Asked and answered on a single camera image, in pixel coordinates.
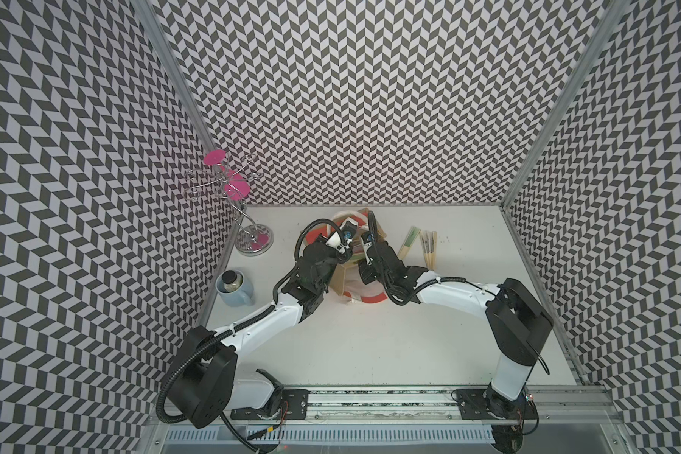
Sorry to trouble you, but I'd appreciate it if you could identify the burlap red striped tote bag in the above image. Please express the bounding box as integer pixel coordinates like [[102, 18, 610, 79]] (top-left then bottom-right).
[[330, 207, 388, 304]]

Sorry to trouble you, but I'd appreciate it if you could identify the green tassel folding fan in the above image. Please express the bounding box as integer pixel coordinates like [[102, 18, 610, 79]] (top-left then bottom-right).
[[397, 226, 421, 260]]

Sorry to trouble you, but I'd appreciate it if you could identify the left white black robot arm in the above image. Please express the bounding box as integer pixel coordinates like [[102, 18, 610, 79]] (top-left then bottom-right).
[[155, 234, 352, 429]]

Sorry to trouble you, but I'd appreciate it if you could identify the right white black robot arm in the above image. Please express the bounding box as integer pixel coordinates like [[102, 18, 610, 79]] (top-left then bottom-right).
[[359, 233, 554, 419]]

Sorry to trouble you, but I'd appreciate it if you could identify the light blue mug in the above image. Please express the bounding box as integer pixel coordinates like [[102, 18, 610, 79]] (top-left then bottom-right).
[[215, 270, 255, 308]]

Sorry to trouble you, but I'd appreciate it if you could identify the chrome stand with pink cups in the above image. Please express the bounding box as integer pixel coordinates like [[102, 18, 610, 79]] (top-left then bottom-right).
[[181, 149, 272, 257]]

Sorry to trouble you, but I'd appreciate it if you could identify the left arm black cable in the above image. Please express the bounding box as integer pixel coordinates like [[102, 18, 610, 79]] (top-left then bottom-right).
[[293, 218, 347, 259]]

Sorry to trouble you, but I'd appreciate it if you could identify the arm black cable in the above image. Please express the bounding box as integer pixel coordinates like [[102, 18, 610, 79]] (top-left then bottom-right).
[[293, 218, 347, 259], [365, 209, 382, 257]]

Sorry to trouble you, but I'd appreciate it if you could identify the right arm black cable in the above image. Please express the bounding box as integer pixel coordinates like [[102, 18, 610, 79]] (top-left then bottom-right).
[[365, 209, 382, 257]]

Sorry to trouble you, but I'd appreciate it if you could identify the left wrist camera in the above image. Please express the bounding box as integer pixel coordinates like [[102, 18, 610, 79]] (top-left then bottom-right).
[[325, 219, 358, 253]]

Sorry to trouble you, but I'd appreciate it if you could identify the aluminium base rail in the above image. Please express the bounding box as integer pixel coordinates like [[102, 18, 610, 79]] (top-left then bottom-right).
[[137, 385, 637, 453]]

